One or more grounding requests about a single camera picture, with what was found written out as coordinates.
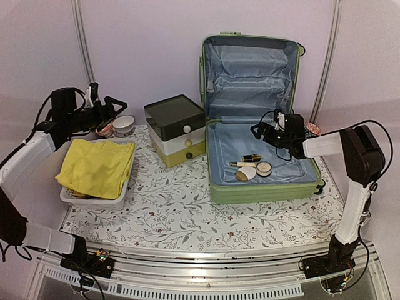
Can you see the aluminium front rail frame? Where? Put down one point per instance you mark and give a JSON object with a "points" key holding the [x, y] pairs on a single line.
{"points": [[143, 273]]}

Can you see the black gold lipstick tube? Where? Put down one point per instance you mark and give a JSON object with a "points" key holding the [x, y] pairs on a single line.
{"points": [[251, 158]]}

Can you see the slim gold cosmetic pencil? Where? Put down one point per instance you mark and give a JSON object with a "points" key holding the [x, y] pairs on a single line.
{"points": [[243, 163]]}

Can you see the drawer cabinet with dark top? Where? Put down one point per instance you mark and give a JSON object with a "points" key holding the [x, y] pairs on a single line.
{"points": [[176, 127]]}

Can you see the white plastic mesh basket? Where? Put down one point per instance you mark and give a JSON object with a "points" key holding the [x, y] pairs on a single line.
{"points": [[72, 197]]}

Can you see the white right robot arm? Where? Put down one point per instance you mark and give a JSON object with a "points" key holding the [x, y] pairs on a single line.
{"points": [[365, 164]]}

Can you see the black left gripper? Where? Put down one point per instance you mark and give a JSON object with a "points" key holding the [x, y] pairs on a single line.
{"points": [[103, 116]]}

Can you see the small white bowl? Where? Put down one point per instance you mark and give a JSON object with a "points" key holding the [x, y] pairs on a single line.
{"points": [[123, 124]]}

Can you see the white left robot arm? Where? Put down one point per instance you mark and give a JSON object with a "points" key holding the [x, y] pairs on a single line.
{"points": [[19, 168]]}

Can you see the plain yellow garment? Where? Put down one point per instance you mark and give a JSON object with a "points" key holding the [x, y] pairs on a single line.
{"points": [[97, 169]]}

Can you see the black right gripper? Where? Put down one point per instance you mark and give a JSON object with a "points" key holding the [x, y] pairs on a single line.
{"points": [[264, 125]]}

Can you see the floral white tablecloth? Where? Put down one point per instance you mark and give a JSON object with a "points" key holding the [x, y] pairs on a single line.
{"points": [[172, 209]]}

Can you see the beige oval compact case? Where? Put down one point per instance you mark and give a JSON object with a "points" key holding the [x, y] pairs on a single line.
{"points": [[246, 173]]}

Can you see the red patterned small bowl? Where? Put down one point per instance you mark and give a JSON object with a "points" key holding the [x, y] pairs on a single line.
{"points": [[106, 132]]}

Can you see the round cream compact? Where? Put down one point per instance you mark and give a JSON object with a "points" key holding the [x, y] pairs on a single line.
{"points": [[263, 169]]}

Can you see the green hard-shell suitcase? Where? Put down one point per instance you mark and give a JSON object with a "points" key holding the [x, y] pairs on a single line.
{"points": [[243, 79]]}

